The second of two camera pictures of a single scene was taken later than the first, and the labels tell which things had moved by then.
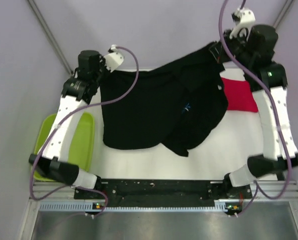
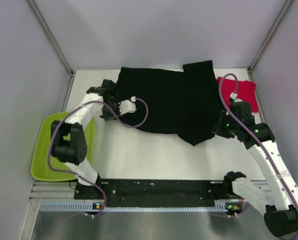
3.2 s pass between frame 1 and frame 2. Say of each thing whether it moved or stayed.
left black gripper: moved
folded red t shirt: stayed
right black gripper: moved
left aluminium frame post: stayed
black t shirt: moved
